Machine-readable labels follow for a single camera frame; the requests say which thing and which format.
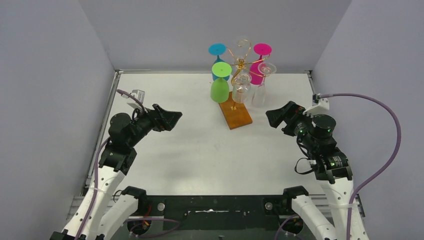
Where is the gold wire glass rack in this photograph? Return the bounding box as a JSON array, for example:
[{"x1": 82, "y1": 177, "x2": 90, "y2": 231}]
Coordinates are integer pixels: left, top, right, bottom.
[{"x1": 219, "y1": 43, "x2": 272, "y2": 130}]

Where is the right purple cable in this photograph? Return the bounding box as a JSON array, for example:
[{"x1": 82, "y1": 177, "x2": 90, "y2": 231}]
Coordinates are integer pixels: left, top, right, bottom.
[{"x1": 319, "y1": 93, "x2": 402, "y2": 240}]

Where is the clear patterned wine glass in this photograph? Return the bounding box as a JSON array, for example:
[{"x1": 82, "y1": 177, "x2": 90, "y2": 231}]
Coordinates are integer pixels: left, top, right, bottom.
[{"x1": 232, "y1": 73, "x2": 252, "y2": 104}]

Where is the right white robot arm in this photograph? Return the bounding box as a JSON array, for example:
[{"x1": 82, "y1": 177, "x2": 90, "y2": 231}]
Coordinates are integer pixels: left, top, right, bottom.
[{"x1": 265, "y1": 101, "x2": 369, "y2": 240}]

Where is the clear tall flute glass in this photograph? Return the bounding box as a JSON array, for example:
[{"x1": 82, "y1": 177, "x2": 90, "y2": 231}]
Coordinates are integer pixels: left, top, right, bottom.
[{"x1": 251, "y1": 61, "x2": 277, "y2": 107}]

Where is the clear round wine glass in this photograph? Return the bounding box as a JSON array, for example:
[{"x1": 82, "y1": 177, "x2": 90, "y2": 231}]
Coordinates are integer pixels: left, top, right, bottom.
[{"x1": 231, "y1": 36, "x2": 253, "y2": 74}]

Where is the pink plastic wine glass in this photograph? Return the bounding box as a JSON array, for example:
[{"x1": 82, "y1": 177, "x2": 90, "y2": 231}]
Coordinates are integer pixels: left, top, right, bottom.
[{"x1": 248, "y1": 43, "x2": 273, "y2": 86}]

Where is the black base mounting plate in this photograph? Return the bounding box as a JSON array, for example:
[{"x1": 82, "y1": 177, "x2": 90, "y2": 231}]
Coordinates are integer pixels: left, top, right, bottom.
[{"x1": 124, "y1": 195, "x2": 304, "y2": 238}]

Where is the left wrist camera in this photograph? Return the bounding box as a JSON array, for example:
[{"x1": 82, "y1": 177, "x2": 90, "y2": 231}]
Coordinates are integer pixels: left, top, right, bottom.
[{"x1": 126, "y1": 89, "x2": 146, "y2": 111}]

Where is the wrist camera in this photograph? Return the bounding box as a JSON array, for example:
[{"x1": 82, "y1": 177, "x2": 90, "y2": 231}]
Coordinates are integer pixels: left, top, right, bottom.
[
  {"x1": 302, "y1": 93, "x2": 330, "y2": 118},
  {"x1": 126, "y1": 89, "x2": 146, "y2": 111}
]

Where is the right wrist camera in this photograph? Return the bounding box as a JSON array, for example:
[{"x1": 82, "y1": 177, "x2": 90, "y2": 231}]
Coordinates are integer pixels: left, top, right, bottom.
[{"x1": 302, "y1": 93, "x2": 330, "y2": 118}]

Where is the green plastic wine glass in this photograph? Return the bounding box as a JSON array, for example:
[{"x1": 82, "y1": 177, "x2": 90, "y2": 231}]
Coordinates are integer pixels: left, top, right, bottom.
[{"x1": 210, "y1": 62, "x2": 232, "y2": 104}]

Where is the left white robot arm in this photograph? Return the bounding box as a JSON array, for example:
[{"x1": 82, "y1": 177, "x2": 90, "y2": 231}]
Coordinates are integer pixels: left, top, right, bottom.
[{"x1": 50, "y1": 104, "x2": 183, "y2": 240}]

